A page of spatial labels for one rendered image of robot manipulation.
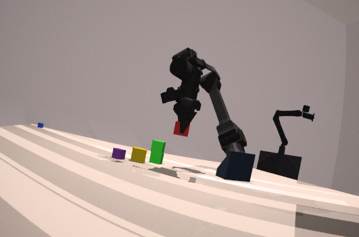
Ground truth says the purple cube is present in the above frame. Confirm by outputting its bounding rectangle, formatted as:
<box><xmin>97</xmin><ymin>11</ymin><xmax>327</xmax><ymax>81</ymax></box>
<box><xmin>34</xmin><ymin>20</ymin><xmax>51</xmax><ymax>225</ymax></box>
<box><xmin>112</xmin><ymin>148</ymin><xmax>126</xmax><ymax>160</ymax></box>

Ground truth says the yellow block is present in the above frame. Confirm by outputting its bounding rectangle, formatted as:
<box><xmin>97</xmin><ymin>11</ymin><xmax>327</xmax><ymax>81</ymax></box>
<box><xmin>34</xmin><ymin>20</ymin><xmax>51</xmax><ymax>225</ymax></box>
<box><xmin>131</xmin><ymin>147</ymin><xmax>147</xmax><ymax>163</ymax></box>

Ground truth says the green block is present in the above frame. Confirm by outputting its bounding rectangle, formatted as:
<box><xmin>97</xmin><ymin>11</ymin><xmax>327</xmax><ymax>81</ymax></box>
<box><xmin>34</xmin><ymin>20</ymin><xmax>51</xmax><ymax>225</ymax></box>
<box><xmin>151</xmin><ymin>140</ymin><xmax>165</xmax><ymax>153</ymax></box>
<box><xmin>149</xmin><ymin>151</ymin><xmax>164</xmax><ymax>164</ymax></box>

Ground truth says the red block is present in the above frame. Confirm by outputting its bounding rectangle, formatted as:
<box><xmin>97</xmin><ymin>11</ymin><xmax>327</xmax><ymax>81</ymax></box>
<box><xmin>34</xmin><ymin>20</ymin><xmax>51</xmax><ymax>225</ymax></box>
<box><xmin>173</xmin><ymin>122</ymin><xmax>190</xmax><ymax>137</ymax></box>

